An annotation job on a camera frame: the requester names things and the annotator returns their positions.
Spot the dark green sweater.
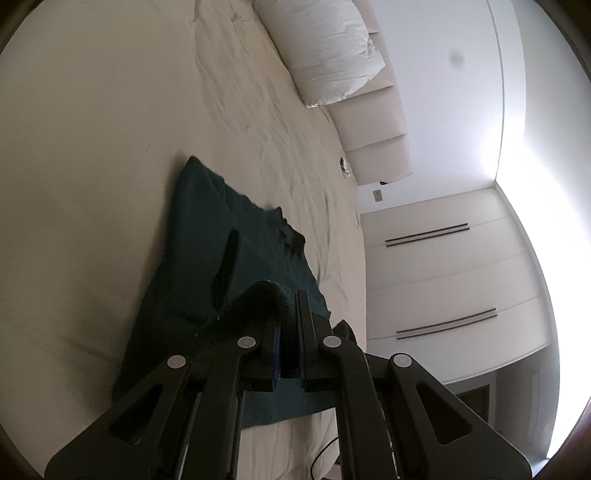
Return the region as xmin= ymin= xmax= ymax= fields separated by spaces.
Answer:
xmin=112 ymin=157 xmax=331 ymax=401

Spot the white wardrobe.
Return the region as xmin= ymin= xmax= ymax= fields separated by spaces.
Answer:
xmin=362 ymin=188 xmax=553 ymax=383

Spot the small white item on bed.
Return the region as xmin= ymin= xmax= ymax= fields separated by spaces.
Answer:
xmin=339 ymin=157 xmax=352 ymax=178

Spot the beige padded headboard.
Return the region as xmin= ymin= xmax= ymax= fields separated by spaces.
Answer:
xmin=317 ymin=27 xmax=414 ymax=187

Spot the beige bed sheet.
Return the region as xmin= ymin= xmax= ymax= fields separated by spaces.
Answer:
xmin=1 ymin=1 xmax=366 ymax=472

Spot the white pillow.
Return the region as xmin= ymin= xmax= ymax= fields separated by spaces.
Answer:
xmin=252 ymin=0 xmax=386 ymax=108

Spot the black cable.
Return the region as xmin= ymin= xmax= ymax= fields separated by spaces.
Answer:
xmin=309 ymin=435 xmax=341 ymax=480

